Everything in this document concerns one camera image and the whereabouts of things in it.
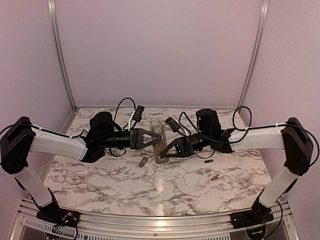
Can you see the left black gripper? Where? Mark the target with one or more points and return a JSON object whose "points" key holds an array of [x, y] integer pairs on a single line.
{"points": [[134, 138]]}

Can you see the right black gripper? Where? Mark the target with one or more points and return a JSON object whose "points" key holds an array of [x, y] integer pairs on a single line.
{"points": [[184, 147]]}

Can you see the grey white remote control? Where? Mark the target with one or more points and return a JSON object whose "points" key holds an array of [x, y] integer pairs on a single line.
{"points": [[160, 145]]}

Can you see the grey battery compartment cover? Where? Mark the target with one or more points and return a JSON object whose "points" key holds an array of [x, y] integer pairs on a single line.
{"points": [[143, 162]]}

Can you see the black AA battery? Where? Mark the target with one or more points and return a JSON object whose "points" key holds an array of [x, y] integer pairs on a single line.
{"points": [[208, 161]]}

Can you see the gold AA battery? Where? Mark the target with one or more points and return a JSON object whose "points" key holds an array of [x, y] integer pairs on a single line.
{"points": [[214, 177]]}

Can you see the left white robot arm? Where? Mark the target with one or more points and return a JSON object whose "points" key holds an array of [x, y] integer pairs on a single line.
{"points": [[23, 137]]}

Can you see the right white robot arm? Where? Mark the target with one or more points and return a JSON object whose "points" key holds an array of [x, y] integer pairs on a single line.
{"points": [[290, 136]]}

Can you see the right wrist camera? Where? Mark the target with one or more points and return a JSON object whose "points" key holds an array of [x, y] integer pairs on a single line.
{"points": [[176, 127]]}

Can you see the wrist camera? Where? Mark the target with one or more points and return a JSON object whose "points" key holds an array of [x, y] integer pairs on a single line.
{"points": [[136, 116], [176, 127]]}

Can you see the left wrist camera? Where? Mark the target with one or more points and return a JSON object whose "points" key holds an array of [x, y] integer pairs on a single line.
{"points": [[136, 116]]}

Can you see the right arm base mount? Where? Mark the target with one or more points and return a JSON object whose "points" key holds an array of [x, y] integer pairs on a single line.
{"points": [[258, 214]]}

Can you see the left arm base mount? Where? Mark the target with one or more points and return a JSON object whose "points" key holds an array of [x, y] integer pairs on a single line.
{"points": [[58, 216]]}

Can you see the left aluminium corner post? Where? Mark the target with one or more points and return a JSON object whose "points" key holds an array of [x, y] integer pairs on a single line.
{"points": [[59, 52]]}

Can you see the aluminium corner post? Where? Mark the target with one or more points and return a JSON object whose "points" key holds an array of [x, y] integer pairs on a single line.
{"points": [[59, 52], [260, 32]]}

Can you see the right aluminium corner post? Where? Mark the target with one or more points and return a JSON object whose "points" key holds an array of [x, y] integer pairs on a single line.
{"points": [[260, 32]]}

